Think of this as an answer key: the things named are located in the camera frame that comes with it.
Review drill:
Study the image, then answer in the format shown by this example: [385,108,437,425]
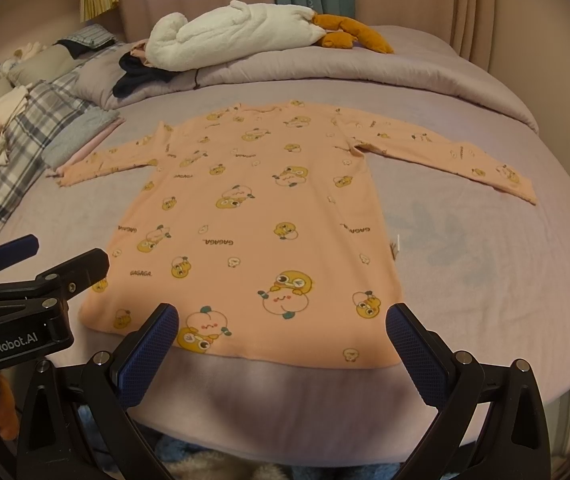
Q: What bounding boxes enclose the peach cartoon print shirt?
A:
[61,101,536,370]

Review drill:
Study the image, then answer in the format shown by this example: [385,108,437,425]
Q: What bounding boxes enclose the person left hand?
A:
[0,374,20,441]

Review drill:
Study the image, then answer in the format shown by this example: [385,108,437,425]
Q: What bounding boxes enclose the plaid pillow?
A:
[0,70,93,231]

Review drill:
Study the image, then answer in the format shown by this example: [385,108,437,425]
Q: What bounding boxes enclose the cream garment on pillow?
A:
[0,86,28,133]

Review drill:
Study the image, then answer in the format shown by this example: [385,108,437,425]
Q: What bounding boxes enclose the folded grey garment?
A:
[41,108,119,169]

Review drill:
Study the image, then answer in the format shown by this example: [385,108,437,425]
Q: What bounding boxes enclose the folded pink garment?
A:
[48,117,126,177]

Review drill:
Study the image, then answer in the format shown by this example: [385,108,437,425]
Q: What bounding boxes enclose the beige pillow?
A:
[8,44,84,86]

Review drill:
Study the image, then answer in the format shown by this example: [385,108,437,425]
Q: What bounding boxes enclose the dark navy garment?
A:
[112,52,177,99]

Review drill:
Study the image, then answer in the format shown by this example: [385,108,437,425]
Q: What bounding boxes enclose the striped grey cloth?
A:
[58,24,115,56]

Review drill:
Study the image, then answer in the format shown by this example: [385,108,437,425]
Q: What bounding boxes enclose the white goose plush toy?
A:
[144,0,393,73]

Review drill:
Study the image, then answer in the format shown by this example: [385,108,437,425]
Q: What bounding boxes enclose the lilac folded duvet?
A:
[72,25,539,131]

